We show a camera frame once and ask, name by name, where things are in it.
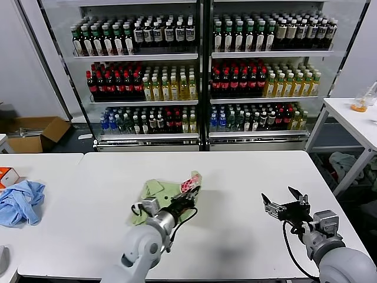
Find beverage bottle shelf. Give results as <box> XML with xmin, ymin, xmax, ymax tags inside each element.
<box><xmin>202</xmin><ymin>0</ymin><xmax>372</xmax><ymax>152</ymax></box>

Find crumpled light blue cloth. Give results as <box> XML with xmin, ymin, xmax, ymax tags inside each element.
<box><xmin>0</xmin><ymin>180</ymin><xmax>47</xmax><ymax>227</ymax></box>

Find right wrist grey camera box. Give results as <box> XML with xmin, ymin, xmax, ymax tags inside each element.
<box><xmin>312</xmin><ymin>209</ymin><xmax>339</xmax><ymax>233</ymax></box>

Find light green t-shirt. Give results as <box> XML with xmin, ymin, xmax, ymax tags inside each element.
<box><xmin>129</xmin><ymin>170</ymin><xmax>204</xmax><ymax>226</ymax></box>

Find green cap tea bottle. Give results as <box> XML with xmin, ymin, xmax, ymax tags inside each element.
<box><xmin>72</xmin><ymin>25</ymin><xmax>82</xmax><ymax>55</ymax></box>
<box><xmin>82</xmin><ymin>25</ymin><xmax>92</xmax><ymax>55</ymax></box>
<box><xmin>92</xmin><ymin>24</ymin><xmax>103</xmax><ymax>55</ymax></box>
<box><xmin>255</xmin><ymin>21</ymin><xmax>266</xmax><ymax>51</ymax></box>
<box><xmin>223</xmin><ymin>21</ymin><xmax>234</xmax><ymax>52</ymax></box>
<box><xmin>102</xmin><ymin>24</ymin><xmax>114</xmax><ymax>55</ymax></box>
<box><xmin>234</xmin><ymin>21</ymin><xmax>244</xmax><ymax>52</ymax></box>
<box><xmin>266</xmin><ymin>20</ymin><xmax>276</xmax><ymax>51</ymax></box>
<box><xmin>213</xmin><ymin>21</ymin><xmax>223</xmax><ymax>52</ymax></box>
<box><xmin>244</xmin><ymin>21</ymin><xmax>255</xmax><ymax>51</ymax></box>
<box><xmin>123</xmin><ymin>23</ymin><xmax>134</xmax><ymax>55</ymax></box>
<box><xmin>113</xmin><ymin>24</ymin><xmax>124</xmax><ymax>55</ymax></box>

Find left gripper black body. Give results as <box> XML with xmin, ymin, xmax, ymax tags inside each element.
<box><xmin>170</xmin><ymin>194</ymin><xmax>197</xmax><ymax>214</ymax></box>

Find green cap yellow juice bottle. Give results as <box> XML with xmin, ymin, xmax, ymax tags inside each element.
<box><xmin>266</xmin><ymin>72</ymin><xmax>276</xmax><ymax>97</ymax></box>
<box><xmin>160</xmin><ymin>75</ymin><xmax>170</xmax><ymax>100</ymax></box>
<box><xmin>302</xmin><ymin>71</ymin><xmax>312</xmax><ymax>97</ymax></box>
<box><xmin>179</xmin><ymin>74</ymin><xmax>189</xmax><ymax>100</ymax></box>
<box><xmin>285</xmin><ymin>72</ymin><xmax>295</xmax><ymax>97</ymax></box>
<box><xmin>276</xmin><ymin>72</ymin><xmax>286</xmax><ymax>97</ymax></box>
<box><xmin>293</xmin><ymin>72</ymin><xmax>303</xmax><ymax>97</ymax></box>
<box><xmin>188</xmin><ymin>74</ymin><xmax>198</xmax><ymax>100</ymax></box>
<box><xmin>151</xmin><ymin>75</ymin><xmax>161</xmax><ymax>101</ymax></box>
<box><xmin>142</xmin><ymin>75</ymin><xmax>151</xmax><ymax>101</ymax></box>
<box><xmin>311</xmin><ymin>71</ymin><xmax>320</xmax><ymax>96</ymax></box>
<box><xmin>170</xmin><ymin>75</ymin><xmax>179</xmax><ymax>100</ymax></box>

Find white cap dark drink bottle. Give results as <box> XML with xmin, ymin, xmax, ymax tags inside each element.
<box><xmin>175</xmin><ymin>19</ymin><xmax>186</xmax><ymax>46</ymax></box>
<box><xmin>143</xmin><ymin>21</ymin><xmax>154</xmax><ymax>47</ymax></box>
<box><xmin>164</xmin><ymin>19</ymin><xmax>175</xmax><ymax>47</ymax></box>
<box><xmin>153</xmin><ymin>21</ymin><xmax>164</xmax><ymax>47</ymax></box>
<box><xmin>296</xmin><ymin>18</ymin><xmax>307</xmax><ymax>48</ymax></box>
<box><xmin>328</xmin><ymin>18</ymin><xmax>338</xmax><ymax>48</ymax></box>
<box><xmin>134</xmin><ymin>22</ymin><xmax>144</xmax><ymax>47</ymax></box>
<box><xmin>307</xmin><ymin>18</ymin><xmax>318</xmax><ymax>48</ymax></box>
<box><xmin>186</xmin><ymin>18</ymin><xmax>196</xmax><ymax>46</ymax></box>
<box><xmin>317</xmin><ymin>18</ymin><xmax>328</xmax><ymax>48</ymax></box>

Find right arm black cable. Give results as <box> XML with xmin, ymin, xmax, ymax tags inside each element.
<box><xmin>282</xmin><ymin>219</ymin><xmax>320</xmax><ymax>279</ymax></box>

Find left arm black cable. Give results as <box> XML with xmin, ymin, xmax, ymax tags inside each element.
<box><xmin>131</xmin><ymin>202</ymin><xmax>199</xmax><ymax>254</ymax></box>

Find grey rounded object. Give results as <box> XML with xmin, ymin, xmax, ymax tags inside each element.
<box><xmin>0</xmin><ymin>244</ymin><xmax>11</xmax><ymax>275</ymax></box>

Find clear glass beaker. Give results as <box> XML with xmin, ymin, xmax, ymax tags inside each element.
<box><xmin>366</xmin><ymin>81</ymin><xmax>377</xmax><ymax>107</ymax></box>

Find glass flask with orange liquid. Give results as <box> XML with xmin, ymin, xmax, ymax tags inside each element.
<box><xmin>350</xmin><ymin>90</ymin><xmax>369</xmax><ymax>113</ymax></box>

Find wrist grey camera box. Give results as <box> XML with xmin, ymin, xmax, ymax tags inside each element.
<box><xmin>312</xmin><ymin>209</ymin><xmax>339</xmax><ymax>233</ymax></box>
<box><xmin>141</xmin><ymin>197</ymin><xmax>160</xmax><ymax>218</ymax></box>

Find open brown cardboard box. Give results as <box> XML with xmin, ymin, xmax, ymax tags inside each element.
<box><xmin>0</xmin><ymin>116</ymin><xmax>71</xmax><ymax>153</ymax></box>

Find white metal frame side table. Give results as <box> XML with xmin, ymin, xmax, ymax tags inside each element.
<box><xmin>303</xmin><ymin>97</ymin><xmax>377</xmax><ymax>200</ymax></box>

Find grey garment pile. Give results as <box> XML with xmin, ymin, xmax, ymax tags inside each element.
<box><xmin>328</xmin><ymin>152</ymin><xmax>366</xmax><ymax>186</ymax></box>

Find beige label dark drink bottle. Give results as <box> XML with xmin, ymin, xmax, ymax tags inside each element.
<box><xmin>286</xmin><ymin>18</ymin><xmax>297</xmax><ymax>48</ymax></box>
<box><xmin>276</xmin><ymin>18</ymin><xmax>287</xmax><ymax>48</ymax></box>

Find left wrist grey camera box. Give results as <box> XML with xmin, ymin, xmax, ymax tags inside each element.
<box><xmin>141</xmin><ymin>197</ymin><xmax>160</xmax><ymax>218</ymax></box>

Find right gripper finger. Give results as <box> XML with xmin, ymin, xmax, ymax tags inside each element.
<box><xmin>261</xmin><ymin>192</ymin><xmax>287</xmax><ymax>218</ymax></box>
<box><xmin>287</xmin><ymin>186</ymin><xmax>309</xmax><ymax>206</ymax></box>

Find orange and white box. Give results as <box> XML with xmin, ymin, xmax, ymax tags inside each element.
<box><xmin>0</xmin><ymin>167</ymin><xmax>21</xmax><ymax>188</ymax></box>

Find grey metal bars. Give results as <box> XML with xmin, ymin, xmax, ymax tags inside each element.
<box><xmin>17</xmin><ymin>126</ymin><xmax>44</xmax><ymax>137</ymax></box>

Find small white stand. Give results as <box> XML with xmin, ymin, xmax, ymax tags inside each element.
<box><xmin>0</xmin><ymin>133</ymin><xmax>15</xmax><ymax>154</ymax></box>

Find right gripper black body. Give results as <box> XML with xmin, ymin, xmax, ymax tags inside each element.
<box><xmin>279</xmin><ymin>200</ymin><xmax>312</xmax><ymax>222</ymax></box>

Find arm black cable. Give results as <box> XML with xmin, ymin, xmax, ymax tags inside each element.
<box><xmin>131</xmin><ymin>202</ymin><xmax>199</xmax><ymax>254</ymax></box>
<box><xmin>282</xmin><ymin>219</ymin><xmax>320</xmax><ymax>279</ymax></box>

